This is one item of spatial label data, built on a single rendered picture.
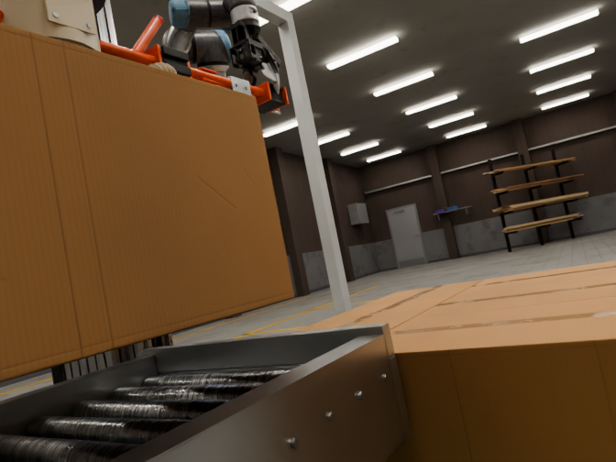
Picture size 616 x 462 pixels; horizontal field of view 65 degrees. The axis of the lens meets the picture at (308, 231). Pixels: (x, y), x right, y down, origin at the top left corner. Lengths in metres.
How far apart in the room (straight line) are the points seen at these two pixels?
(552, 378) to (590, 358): 0.07
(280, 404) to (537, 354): 0.45
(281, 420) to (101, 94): 0.49
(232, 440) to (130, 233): 0.30
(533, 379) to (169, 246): 0.62
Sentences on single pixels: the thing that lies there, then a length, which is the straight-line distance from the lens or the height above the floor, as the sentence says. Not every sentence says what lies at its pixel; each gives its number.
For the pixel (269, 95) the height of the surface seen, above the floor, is 1.20.
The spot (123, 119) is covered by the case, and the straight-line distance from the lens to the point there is 0.73.
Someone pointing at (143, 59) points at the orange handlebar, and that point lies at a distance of 1.07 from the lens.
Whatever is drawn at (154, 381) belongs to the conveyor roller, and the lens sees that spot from 1.26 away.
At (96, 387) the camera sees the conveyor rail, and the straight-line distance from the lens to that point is 1.23.
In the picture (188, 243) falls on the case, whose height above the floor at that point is 0.81.
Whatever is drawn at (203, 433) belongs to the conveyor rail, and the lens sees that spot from 0.55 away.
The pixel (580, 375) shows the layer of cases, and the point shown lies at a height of 0.49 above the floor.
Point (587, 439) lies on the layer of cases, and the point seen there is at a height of 0.39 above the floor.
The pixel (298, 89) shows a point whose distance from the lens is 4.82.
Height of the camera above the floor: 0.74
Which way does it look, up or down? 4 degrees up
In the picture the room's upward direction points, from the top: 11 degrees counter-clockwise
